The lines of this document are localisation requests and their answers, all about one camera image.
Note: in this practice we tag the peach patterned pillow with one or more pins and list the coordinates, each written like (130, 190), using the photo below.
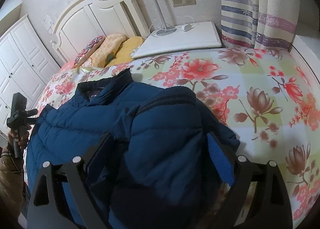
(107, 50)

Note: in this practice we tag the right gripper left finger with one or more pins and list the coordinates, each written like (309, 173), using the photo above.
(48, 206)

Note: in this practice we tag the white wardrobe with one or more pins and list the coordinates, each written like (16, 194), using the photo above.
(26, 67)

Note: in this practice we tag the sailboat print curtain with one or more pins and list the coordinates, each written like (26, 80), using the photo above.
(259, 24)

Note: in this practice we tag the silver lamp stand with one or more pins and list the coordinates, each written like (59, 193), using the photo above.
(164, 29)

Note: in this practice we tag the floral bed quilt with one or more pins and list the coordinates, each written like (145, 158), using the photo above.
(270, 99)

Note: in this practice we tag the person left hand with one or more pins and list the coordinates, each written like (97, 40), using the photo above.
(23, 139)

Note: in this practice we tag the white wooden headboard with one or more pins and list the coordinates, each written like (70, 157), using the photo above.
(84, 20)

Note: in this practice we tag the white charger with cable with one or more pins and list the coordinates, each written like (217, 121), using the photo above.
(187, 27)

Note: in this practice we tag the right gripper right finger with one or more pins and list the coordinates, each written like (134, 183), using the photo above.
(257, 197)

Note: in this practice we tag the yellow pillow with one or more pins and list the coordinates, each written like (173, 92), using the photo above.
(126, 51)

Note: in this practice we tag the embroidered patterned pillow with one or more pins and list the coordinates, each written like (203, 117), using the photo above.
(89, 49)

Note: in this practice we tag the wall switch socket panel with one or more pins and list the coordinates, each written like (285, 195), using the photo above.
(181, 3)

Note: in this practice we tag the navy blue puffer jacket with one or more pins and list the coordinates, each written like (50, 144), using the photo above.
(155, 171)

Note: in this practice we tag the white nightstand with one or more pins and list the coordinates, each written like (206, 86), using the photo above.
(202, 35)

